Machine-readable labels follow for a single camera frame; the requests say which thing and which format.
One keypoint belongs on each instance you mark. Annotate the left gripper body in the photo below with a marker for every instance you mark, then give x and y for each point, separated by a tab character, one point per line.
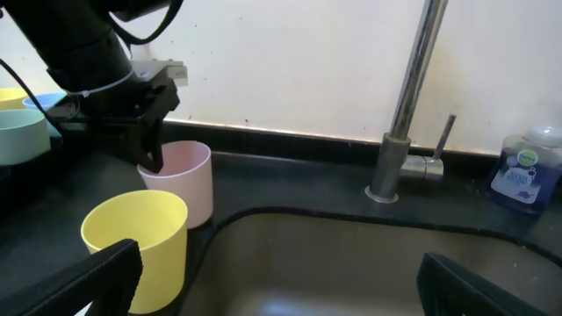
118	105

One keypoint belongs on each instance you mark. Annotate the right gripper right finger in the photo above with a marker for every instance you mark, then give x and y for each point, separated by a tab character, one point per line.
456	289

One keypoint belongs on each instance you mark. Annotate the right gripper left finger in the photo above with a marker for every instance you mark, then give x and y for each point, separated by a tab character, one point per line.
79	281

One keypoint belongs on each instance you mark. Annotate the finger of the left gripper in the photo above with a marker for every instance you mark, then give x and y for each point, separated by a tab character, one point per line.
147	145

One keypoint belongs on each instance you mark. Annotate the pink cup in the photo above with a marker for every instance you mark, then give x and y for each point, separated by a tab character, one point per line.
189	188

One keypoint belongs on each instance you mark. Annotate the yellow cup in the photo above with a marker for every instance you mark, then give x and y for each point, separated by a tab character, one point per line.
11	98
158	246

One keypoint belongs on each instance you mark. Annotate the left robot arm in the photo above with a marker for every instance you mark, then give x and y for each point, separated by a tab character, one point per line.
66	35

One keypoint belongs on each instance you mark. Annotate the blue cup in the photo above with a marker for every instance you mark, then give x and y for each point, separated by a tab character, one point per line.
46	100

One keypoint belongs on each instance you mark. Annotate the pale green cup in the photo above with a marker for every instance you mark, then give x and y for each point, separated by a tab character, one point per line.
22	140

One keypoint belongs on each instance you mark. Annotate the steel sink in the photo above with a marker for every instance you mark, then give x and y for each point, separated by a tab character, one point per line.
329	263

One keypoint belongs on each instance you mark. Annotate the blue soap bottle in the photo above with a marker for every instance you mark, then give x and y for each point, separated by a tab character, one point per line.
522	175

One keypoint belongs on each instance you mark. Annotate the steel tap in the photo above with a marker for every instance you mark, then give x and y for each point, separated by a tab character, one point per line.
415	74

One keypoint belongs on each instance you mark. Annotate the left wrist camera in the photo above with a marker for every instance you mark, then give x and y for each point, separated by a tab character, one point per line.
160	70

